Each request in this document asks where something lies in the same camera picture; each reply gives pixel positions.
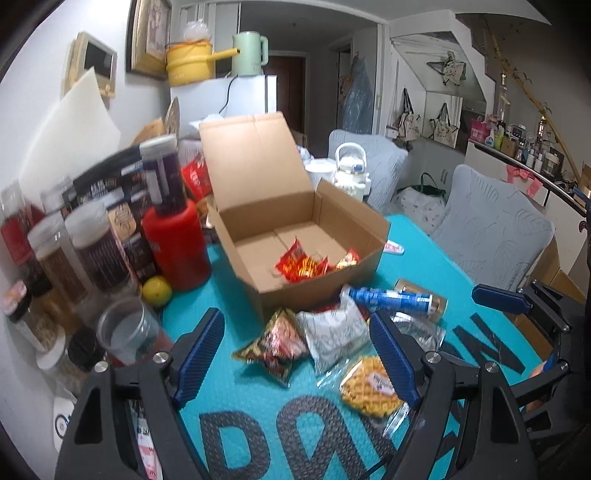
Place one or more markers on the grey covered chair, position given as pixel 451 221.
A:
pixel 383 166
pixel 494 221

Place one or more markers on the white pot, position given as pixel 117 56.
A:
pixel 320 170

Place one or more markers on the red plastic bottle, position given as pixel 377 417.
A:
pixel 175 249

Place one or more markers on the brown cardboard box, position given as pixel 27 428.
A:
pixel 258 161

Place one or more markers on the clear waffle packet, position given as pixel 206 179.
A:
pixel 364 387

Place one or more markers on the blue tube packet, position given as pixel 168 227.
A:
pixel 392 300

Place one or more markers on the woven round mat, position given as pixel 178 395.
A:
pixel 172 117

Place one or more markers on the hanging tote bag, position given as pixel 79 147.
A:
pixel 410 122
pixel 450 69
pixel 445 131

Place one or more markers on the clear plastic jar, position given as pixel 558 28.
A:
pixel 56 194

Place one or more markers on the red white flat packet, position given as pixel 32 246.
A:
pixel 395 248

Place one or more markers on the white thermos kettle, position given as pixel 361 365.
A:
pixel 351 173

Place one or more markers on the gold snack box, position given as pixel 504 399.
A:
pixel 437 305

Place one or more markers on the row of bottles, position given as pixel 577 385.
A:
pixel 531 147

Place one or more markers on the jar with pink label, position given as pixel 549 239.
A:
pixel 27 314

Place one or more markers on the brown door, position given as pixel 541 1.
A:
pixel 288 92

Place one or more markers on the beige wall intercom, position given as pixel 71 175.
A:
pixel 94 60

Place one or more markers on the silver clear packet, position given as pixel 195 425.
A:
pixel 421 334

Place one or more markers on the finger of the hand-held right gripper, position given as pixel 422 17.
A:
pixel 554 374
pixel 501 299

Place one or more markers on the jar with red contents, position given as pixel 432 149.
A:
pixel 18 240

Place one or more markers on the framed picture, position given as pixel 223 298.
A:
pixel 147 37

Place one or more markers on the white foam board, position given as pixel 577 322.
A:
pixel 74 138

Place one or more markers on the white fridge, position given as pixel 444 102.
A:
pixel 249 97

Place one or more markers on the orange gold snack packet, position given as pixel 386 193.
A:
pixel 348 259

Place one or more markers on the jar with beige contents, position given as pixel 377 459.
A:
pixel 57 263

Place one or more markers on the black lid jar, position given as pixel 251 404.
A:
pixel 87 350

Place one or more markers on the white patterned snack packet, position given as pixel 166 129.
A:
pixel 332 337

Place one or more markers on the jar with dark contents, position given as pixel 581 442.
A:
pixel 101 254

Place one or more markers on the blue plastic bag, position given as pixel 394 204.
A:
pixel 359 97

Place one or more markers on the clear plastic cup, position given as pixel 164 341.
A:
pixel 131 330

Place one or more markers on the white patterned bag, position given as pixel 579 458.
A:
pixel 418 205

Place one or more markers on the bamboo pole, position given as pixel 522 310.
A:
pixel 531 87

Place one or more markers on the dark red snack packet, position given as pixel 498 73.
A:
pixel 272 346

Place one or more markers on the teal lettered mat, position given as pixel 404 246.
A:
pixel 231 304

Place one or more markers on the brown black printed box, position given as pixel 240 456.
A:
pixel 134 235

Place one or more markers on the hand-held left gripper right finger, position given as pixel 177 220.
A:
pixel 392 364

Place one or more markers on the green electric kettle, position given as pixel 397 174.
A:
pixel 247 53

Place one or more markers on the red snack bag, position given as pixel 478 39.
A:
pixel 196 177

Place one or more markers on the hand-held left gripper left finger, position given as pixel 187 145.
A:
pixel 199 362

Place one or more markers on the yellow pot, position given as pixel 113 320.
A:
pixel 189 64

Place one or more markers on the red strawberry print packet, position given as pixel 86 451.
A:
pixel 328 308

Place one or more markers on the pink gift bag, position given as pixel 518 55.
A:
pixel 479 130

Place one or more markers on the dark canister with pale lid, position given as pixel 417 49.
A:
pixel 161 177

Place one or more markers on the yellow lemon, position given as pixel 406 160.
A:
pixel 157 290

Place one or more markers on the pink cloth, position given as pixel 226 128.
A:
pixel 524 177

